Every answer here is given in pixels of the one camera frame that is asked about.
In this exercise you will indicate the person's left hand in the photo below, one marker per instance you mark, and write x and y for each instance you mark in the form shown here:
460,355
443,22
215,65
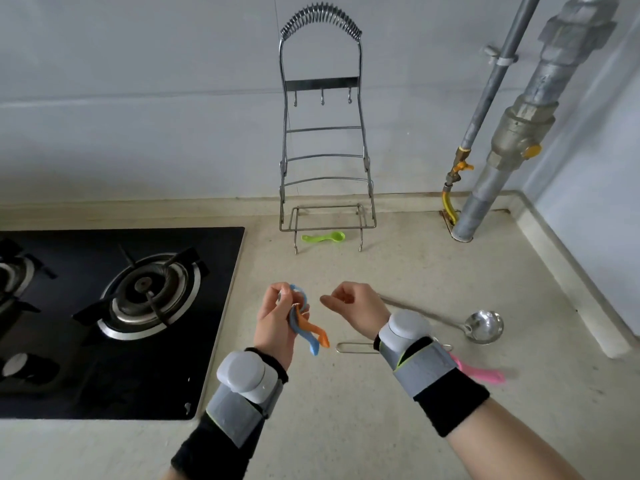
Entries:
270,332

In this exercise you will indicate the person's right hand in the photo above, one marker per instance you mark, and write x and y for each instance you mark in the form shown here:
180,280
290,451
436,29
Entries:
362,309

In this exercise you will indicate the person's left thumb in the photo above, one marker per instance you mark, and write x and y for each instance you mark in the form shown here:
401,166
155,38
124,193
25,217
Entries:
274,298

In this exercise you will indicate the person's right thumb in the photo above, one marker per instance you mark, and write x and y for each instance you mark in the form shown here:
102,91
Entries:
332,303

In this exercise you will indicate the orange plastic measuring spoon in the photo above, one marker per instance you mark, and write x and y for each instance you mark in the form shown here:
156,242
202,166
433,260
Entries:
317,334

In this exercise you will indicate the blue plastic measuring spoon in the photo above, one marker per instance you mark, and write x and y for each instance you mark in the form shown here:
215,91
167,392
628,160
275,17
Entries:
312,347

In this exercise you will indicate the person's right forearm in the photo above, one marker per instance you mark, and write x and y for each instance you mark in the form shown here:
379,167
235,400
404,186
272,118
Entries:
505,444

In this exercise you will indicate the green plastic measuring spoon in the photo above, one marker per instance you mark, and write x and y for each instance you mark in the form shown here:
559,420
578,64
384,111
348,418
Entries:
325,238

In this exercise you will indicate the grey wrist tracker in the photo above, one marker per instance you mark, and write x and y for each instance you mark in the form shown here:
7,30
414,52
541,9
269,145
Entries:
407,332
245,377

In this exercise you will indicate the gas burner with pan support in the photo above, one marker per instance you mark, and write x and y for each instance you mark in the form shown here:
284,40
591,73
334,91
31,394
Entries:
145,289
15,274

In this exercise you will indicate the steel ladle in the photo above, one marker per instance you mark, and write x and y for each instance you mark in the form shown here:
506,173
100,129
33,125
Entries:
482,325

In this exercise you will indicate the black wristband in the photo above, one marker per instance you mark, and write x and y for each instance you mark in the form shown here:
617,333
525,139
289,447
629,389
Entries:
452,402
200,457

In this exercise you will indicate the pink plastic measuring spoon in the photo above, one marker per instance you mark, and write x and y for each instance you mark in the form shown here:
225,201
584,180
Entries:
480,374

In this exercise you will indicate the black glass gas stove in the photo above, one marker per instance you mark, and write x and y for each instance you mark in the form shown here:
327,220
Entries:
60,384

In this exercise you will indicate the thick grey pipe with valve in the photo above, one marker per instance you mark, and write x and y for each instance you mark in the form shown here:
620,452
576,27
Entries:
520,129

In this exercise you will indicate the silver stove knob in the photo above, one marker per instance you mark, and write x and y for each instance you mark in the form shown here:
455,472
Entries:
20,365

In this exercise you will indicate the thin grey metal pipe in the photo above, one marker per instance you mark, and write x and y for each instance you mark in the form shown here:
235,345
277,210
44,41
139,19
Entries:
492,79

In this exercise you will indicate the white pipe clamp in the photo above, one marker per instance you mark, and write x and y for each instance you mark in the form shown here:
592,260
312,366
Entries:
500,55

